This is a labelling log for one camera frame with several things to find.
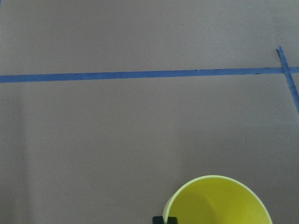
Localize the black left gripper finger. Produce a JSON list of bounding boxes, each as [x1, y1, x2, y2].
[[152, 216, 178, 224]]

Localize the yellow plastic cup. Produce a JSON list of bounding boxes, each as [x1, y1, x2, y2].
[[161, 175, 272, 224]]

